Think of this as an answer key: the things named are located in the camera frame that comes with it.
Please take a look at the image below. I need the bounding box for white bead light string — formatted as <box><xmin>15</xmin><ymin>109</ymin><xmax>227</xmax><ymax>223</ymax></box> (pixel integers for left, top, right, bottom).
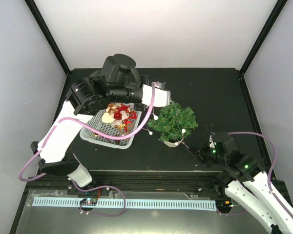
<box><xmin>141</xmin><ymin>112</ymin><xmax>198</xmax><ymax>156</ymax></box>

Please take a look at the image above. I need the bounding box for small green christmas tree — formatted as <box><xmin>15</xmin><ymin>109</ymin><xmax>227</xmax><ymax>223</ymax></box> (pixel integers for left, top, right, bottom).
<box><xmin>147</xmin><ymin>102</ymin><xmax>198</xmax><ymax>142</ymax></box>

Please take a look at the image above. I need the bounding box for white perforated plastic basket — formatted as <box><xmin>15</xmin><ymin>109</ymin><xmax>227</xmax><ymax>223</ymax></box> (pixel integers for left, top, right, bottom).
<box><xmin>80</xmin><ymin>103</ymin><xmax>142</xmax><ymax>149</ymax></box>

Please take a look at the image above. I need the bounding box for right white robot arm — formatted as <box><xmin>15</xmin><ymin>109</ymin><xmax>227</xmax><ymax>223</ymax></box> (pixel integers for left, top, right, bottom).
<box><xmin>190</xmin><ymin>132</ymin><xmax>293</xmax><ymax>234</ymax></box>

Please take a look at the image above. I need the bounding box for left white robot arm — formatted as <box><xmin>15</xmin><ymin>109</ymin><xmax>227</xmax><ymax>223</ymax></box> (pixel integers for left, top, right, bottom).
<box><xmin>37</xmin><ymin>54</ymin><xmax>155</xmax><ymax>195</ymax></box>

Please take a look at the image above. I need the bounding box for white tree pot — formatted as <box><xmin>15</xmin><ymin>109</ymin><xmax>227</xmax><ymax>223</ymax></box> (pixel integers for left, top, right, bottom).
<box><xmin>164</xmin><ymin>139</ymin><xmax>184</xmax><ymax>148</ymax></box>

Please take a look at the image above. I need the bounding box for cream heart ornament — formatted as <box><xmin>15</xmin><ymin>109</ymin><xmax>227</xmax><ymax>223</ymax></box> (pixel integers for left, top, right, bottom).
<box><xmin>101</xmin><ymin>112</ymin><xmax>115</xmax><ymax>123</ymax></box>

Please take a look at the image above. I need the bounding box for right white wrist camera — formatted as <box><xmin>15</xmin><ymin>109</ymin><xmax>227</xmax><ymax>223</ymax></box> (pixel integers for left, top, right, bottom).
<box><xmin>209</xmin><ymin>135</ymin><xmax>216</xmax><ymax>149</ymax></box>

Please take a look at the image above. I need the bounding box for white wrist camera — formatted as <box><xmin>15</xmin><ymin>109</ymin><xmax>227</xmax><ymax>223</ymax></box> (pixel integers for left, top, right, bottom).
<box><xmin>142</xmin><ymin>85</ymin><xmax>171</xmax><ymax>107</ymax></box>
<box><xmin>209</xmin><ymin>135</ymin><xmax>216</xmax><ymax>149</ymax></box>

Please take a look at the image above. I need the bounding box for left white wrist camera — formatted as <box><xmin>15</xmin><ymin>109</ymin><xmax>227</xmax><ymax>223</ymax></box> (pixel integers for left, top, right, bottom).
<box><xmin>142</xmin><ymin>85</ymin><xmax>171</xmax><ymax>107</ymax></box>

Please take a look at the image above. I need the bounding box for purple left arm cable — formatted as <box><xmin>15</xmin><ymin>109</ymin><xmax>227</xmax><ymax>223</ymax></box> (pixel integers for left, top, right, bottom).
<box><xmin>19</xmin><ymin>81</ymin><xmax>163</xmax><ymax>217</ymax></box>

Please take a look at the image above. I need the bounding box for white slotted cable duct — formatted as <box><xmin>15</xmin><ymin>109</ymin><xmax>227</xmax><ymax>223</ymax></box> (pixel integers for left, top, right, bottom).
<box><xmin>32</xmin><ymin>197</ymin><xmax>217</xmax><ymax>211</ymax></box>

